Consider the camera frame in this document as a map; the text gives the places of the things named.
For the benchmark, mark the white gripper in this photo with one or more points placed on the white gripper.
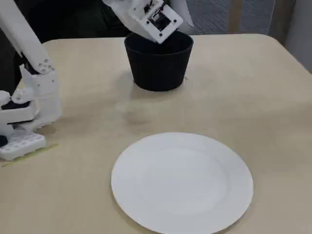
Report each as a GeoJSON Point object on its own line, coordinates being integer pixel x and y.
{"type": "Point", "coordinates": [189, 15]}

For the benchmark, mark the black pot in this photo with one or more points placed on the black pot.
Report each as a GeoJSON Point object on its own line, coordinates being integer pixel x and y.
{"type": "Point", "coordinates": [158, 68]}

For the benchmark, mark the white paper plate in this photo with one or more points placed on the white paper plate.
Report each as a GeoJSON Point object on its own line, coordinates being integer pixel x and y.
{"type": "Point", "coordinates": [182, 190]}

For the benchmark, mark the yellow-green base sheet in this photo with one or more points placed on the yellow-green base sheet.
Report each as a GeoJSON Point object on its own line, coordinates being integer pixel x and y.
{"type": "Point", "coordinates": [51, 147]}

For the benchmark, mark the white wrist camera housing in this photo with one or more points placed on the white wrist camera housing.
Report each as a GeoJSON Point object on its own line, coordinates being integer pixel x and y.
{"type": "Point", "coordinates": [159, 23]}

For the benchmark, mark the light wooden post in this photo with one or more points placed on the light wooden post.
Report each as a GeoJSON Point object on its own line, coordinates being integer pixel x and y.
{"type": "Point", "coordinates": [235, 14]}

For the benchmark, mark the white perforated base plate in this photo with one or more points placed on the white perforated base plate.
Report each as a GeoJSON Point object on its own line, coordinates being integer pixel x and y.
{"type": "Point", "coordinates": [22, 143]}

